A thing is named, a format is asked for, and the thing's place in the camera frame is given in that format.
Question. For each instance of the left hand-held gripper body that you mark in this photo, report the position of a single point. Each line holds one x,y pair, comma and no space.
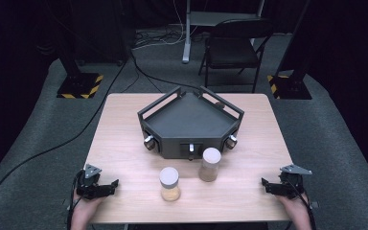
88,185

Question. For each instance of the black corner shelf rack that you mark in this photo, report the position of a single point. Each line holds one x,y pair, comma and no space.
188,121

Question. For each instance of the black stand with striped base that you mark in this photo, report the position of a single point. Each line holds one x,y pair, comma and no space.
78,84
289,86

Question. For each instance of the black folding chair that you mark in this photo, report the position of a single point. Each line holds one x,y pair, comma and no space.
233,48

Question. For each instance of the person's left hand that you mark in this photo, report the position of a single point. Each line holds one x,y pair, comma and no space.
87,206

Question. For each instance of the white-lidded jar with yellow contents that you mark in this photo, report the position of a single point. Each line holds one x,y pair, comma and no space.
170,187

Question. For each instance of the grey metal desk stand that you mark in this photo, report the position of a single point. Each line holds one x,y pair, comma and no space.
204,17

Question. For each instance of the white-lidded jar with brown contents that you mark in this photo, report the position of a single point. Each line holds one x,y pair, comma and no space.
210,166

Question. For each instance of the person's right hand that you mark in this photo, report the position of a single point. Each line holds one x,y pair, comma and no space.
294,206

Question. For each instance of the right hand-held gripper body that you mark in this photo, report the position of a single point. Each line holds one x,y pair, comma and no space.
291,182

